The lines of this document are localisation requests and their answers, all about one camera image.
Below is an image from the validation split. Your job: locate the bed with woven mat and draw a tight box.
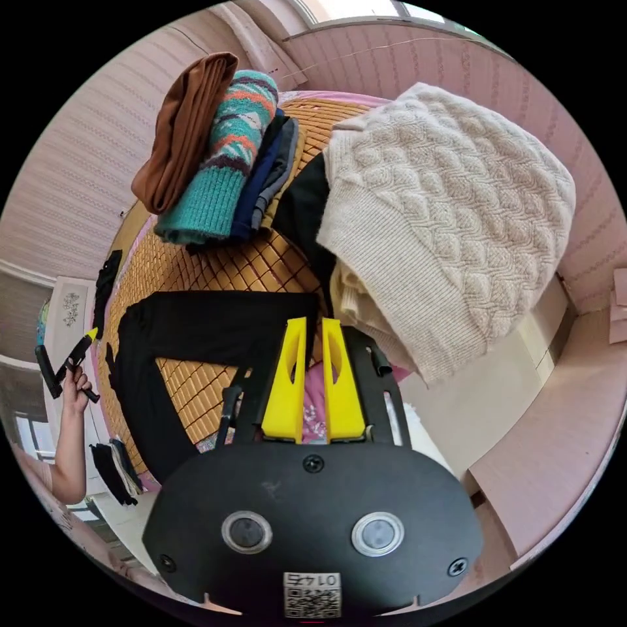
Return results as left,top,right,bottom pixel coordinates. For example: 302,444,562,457
91,91,417,490

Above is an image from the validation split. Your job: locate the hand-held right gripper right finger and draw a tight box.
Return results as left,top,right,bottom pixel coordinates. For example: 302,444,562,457
321,317,366,443

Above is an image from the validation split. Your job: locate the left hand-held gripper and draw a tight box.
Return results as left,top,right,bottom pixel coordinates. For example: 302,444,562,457
54,327,102,404

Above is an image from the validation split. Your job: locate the person's left forearm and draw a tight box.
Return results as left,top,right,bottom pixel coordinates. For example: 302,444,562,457
48,410,89,506

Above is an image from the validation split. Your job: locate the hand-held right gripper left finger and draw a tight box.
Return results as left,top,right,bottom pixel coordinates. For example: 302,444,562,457
261,317,308,443

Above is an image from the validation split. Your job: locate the black long sleeve shirt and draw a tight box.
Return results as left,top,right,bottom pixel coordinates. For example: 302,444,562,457
105,289,330,487

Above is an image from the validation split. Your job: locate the person's body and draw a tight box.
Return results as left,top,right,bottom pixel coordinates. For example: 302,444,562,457
8,438,148,584

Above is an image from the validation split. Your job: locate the pile of dark clothes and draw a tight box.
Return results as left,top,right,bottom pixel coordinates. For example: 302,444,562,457
89,438,146,507

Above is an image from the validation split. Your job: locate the white cupboard with flower print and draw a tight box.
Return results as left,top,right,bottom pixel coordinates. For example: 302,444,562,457
42,275,106,490

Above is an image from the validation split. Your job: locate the black garment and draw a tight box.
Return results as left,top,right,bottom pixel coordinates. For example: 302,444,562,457
91,249,124,341

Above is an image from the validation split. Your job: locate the window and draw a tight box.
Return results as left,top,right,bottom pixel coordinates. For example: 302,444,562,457
12,412,57,464

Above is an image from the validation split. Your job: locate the pile of folded clothes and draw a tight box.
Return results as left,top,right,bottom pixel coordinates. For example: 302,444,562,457
131,52,300,246

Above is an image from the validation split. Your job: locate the pile of clothes with cream sweater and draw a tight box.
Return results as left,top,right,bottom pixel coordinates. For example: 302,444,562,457
270,82,577,388

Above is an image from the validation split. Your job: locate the person's left hand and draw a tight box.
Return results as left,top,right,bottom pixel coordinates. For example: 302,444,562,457
62,364,92,417

